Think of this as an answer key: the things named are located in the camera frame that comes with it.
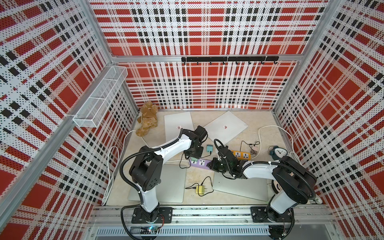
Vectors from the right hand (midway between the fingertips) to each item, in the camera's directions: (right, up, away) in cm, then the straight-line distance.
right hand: (208, 165), depth 88 cm
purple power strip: (-4, +1, +1) cm, 5 cm away
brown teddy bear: (-40, +28, +13) cm, 51 cm away
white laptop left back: (-25, +25, +26) cm, 44 cm away
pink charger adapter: (+30, +7, +8) cm, 32 cm away
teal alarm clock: (+43, +7, +4) cm, 43 cm away
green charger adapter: (-8, +5, -5) cm, 11 cm away
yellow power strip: (+22, +5, +5) cm, 23 cm away
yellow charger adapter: (-5, -11, -8) cm, 15 cm away
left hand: (-7, +6, +1) cm, 9 cm away
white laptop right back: (+14, +21, +25) cm, 35 cm away
